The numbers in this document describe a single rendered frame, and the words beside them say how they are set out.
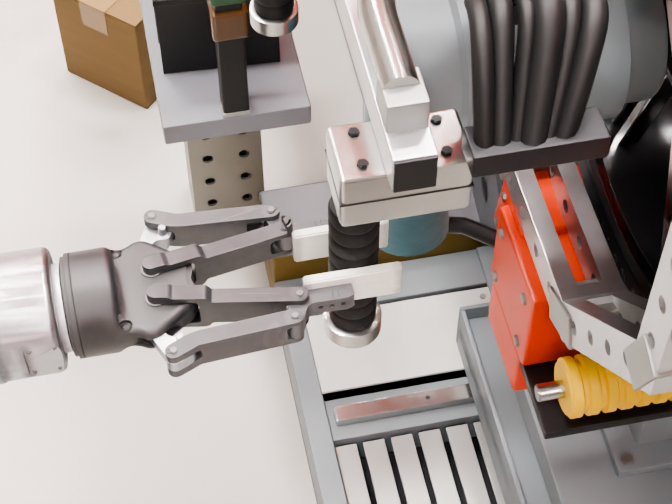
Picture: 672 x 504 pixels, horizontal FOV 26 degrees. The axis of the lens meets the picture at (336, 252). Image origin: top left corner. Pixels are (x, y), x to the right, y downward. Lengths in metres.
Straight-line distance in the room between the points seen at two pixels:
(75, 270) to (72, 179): 1.21
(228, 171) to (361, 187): 1.09
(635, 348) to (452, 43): 0.27
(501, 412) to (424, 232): 0.39
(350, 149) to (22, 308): 0.24
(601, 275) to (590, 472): 0.40
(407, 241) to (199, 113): 0.33
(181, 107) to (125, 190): 0.53
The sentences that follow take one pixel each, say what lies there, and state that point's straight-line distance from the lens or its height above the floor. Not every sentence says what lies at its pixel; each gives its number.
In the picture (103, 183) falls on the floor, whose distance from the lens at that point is 2.20.
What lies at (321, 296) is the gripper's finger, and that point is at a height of 0.84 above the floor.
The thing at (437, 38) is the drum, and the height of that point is 0.90.
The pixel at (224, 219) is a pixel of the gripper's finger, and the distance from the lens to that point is 1.06.
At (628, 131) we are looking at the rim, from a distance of 1.39.
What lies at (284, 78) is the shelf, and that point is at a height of 0.45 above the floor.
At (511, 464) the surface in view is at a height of 0.17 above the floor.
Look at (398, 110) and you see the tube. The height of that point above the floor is 1.00.
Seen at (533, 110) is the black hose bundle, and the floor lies 1.00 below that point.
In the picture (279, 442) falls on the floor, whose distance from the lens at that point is 1.92.
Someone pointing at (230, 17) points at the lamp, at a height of 0.61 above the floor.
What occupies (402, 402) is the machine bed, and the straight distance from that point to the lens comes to 1.86.
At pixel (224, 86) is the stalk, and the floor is 0.50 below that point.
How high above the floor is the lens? 1.66
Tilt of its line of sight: 53 degrees down
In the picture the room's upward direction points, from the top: straight up
